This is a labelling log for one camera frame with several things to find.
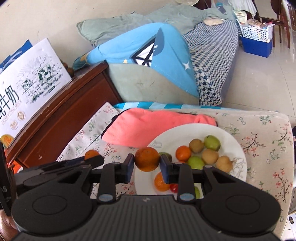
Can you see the checkered sofa cover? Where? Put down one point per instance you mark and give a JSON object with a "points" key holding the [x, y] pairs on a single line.
{"points": [[213, 52]]}

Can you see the white plastic basket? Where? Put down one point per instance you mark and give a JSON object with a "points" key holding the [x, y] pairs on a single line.
{"points": [[257, 33]]}

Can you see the pink towel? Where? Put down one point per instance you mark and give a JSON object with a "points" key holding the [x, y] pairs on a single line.
{"points": [[137, 127]]}

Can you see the brown longan middle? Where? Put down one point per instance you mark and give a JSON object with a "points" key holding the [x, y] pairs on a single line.
{"points": [[209, 156]]}

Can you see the brown longan right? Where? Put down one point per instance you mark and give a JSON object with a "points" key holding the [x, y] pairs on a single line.
{"points": [[224, 164]]}

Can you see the green jujube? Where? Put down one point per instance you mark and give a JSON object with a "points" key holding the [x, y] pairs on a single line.
{"points": [[212, 142], [196, 162]]}

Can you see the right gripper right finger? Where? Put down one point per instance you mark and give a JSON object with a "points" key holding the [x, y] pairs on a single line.
{"points": [[180, 174]]}

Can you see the brown longan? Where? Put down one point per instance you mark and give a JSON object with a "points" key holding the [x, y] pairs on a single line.
{"points": [[224, 164], [209, 156]]}

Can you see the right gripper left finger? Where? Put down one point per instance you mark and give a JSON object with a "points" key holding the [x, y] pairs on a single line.
{"points": [[112, 174]]}

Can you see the green lime fruit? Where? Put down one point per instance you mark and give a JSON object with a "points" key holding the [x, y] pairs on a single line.
{"points": [[167, 155]]}

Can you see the dark orange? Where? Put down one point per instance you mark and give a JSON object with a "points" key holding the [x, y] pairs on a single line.
{"points": [[147, 159]]}

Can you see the brown kiwi fruit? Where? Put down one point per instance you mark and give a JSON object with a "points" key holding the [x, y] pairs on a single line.
{"points": [[196, 145]]}

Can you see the blue storage bin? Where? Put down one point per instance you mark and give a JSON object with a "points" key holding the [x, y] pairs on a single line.
{"points": [[255, 47]]}

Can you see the green sofa cushion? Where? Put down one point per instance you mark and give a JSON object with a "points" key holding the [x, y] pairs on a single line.
{"points": [[139, 83]]}

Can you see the dark wooden cabinet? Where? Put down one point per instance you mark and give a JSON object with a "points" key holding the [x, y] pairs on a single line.
{"points": [[45, 137]]}

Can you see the small red tomato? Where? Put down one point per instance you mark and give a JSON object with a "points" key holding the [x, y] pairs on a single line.
{"points": [[174, 188]]}

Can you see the green jujube top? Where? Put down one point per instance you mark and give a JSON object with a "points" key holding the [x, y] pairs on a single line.
{"points": [[212, 142]]}

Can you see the floral tablecloth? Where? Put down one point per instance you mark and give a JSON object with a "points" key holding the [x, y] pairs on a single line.
{"points": [[253, 146]]}

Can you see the milk carton box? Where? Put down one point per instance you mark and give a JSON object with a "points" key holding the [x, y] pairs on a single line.
{"points": [[28, 84]]}

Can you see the green jujube front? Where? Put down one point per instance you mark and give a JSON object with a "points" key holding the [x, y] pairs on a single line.
{"points": [[196, 162]]}

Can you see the wooden chair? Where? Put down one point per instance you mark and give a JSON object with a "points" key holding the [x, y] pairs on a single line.
{"points": [[281, 19]]}

